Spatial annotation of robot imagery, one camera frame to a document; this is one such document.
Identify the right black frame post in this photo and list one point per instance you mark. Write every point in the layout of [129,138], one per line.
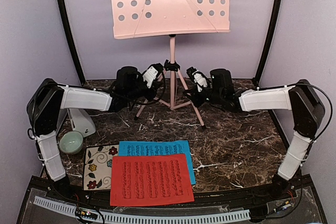
[268,41]

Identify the pink music stand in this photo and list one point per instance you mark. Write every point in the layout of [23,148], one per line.
[146,18]

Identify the white metronome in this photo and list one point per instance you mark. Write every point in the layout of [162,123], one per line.
[81,122]

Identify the pale green bowl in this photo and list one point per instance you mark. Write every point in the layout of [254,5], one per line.
[71,143]

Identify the blue sheet music paper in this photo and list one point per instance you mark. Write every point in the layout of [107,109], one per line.
[143,148]

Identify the left black frame post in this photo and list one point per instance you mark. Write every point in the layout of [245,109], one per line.
[70,41]

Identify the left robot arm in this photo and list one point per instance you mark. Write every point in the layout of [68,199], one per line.
[51,98]

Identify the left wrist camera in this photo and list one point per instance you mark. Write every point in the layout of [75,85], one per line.
[152,73]

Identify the black frame post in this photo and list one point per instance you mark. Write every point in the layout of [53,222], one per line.
[70,41]
[268,41]

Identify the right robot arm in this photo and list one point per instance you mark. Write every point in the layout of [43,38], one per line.
[300,98]

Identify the floral square plate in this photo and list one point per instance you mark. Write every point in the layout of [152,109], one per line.
[97,167]

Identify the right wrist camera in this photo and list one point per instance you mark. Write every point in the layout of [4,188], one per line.
[200,80]

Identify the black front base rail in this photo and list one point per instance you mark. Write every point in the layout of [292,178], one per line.
[279,202]

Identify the red sheet music paper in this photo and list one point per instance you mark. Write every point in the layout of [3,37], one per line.
[138,181]

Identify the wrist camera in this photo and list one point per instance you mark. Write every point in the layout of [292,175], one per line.
[152,73]
[200,80]

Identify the grey slotted cable duct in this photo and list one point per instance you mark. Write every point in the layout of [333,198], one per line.
[138,215]

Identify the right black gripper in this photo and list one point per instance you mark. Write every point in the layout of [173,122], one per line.
[198,100]

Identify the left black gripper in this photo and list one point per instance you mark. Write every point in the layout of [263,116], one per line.
[148,96]

